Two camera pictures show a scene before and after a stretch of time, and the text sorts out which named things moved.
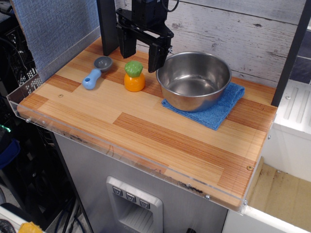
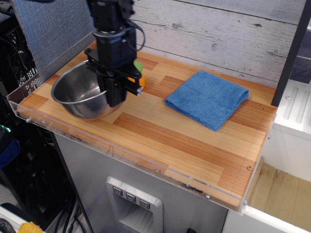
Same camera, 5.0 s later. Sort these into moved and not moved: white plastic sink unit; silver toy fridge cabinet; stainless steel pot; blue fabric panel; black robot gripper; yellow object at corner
Moved: stainless steel pot; black robot gripper
Not moved: yellow object at corner; blue fabric panel; silver toy fridge cabinet; white plastic sink unit
